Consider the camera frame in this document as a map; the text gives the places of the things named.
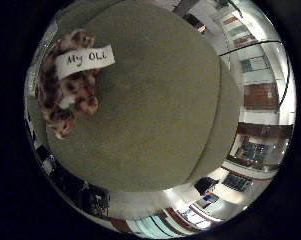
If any black office chair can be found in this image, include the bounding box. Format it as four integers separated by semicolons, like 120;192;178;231
193;176;220;197

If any brown spotted plush toy with tag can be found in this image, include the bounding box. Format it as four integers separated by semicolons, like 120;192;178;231
34;28;116;140

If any black equipment stand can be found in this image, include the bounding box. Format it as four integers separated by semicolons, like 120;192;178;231
32;143;112;218

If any person in dark clothes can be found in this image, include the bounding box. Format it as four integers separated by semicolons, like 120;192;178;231
180;0;208;34

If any wood-framed window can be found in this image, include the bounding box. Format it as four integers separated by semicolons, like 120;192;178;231
225;121;294;173

